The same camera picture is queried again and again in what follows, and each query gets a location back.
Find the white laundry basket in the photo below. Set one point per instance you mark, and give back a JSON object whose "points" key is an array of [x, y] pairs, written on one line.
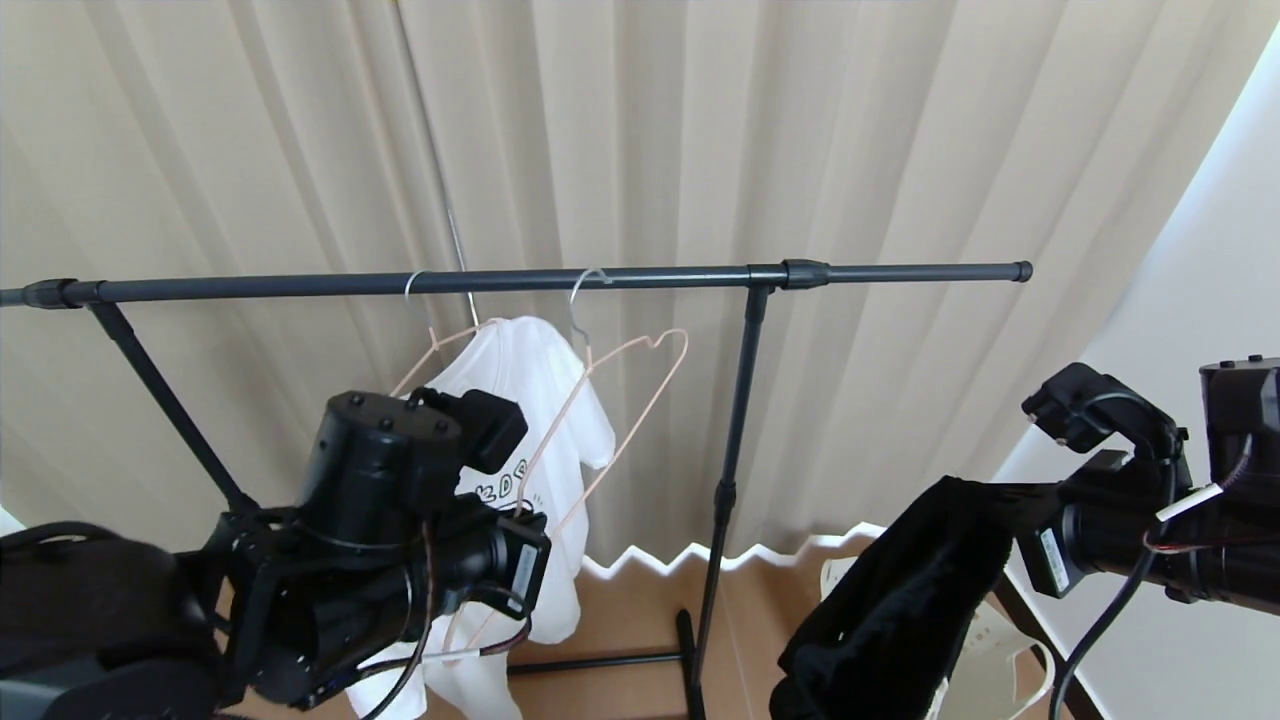
{"points": [[1000, 650]]}

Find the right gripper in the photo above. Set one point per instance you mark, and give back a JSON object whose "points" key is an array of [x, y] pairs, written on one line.
{"points": [[1110, 535]]}

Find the black clothes rack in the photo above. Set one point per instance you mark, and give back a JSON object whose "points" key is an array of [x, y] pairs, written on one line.
{"points": [[300, 285]]}

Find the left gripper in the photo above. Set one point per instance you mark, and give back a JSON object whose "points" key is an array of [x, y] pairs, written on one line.
{"points": [[460, 570]]}

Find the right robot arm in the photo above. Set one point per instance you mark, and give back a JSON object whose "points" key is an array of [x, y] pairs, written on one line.
{"points": [[1240, 440]]}

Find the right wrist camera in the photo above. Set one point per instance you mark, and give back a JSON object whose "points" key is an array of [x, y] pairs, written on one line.
{"points": [[1080, 410]]}

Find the black garment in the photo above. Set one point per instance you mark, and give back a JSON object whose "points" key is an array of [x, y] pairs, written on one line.
{"points": [[900, 600]]}

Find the beige curtain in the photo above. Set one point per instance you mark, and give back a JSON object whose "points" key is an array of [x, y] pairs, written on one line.
{"points": [[800, 120]]}

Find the white printed t-shirt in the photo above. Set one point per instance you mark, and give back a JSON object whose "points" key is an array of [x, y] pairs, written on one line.
{"points": [[540, 400]]}

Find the pink clothes hanger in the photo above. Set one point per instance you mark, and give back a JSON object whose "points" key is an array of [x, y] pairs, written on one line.
{"points": [[640, 343], [440, 340]]}

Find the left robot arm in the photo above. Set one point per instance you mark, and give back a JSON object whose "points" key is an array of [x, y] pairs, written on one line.
{"points": [[370, 470]]}

